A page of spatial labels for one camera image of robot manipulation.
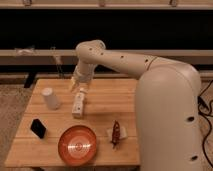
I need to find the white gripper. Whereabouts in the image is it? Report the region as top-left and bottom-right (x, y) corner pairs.
(69, 65), (94, 94)

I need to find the orange bowl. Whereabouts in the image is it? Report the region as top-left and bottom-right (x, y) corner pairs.
(58, 125), (97, 166)

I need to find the black eraser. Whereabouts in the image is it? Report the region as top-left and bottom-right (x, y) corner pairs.
(30, 119), (46, 139)

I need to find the brown wrapped snack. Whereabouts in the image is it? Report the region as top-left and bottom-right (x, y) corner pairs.
(107, 121), (127, 147)

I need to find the black cable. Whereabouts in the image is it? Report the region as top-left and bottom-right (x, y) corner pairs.
(197, 79), (213, 169)

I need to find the wooden table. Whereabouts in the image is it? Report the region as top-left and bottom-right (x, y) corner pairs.
(5, 79), (140, 167)

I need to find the white plastic bag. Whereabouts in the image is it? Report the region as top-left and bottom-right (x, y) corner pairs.
(15, 48), (35, 56)

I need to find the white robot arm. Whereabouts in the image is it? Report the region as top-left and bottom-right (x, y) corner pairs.
(73, 40), (203, 171)

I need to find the white ceramic cup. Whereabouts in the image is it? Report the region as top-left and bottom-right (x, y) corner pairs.
(41, 87), (60, 110)

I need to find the wooden rail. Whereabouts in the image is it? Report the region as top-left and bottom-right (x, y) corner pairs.
(0, 49), (213, 65)

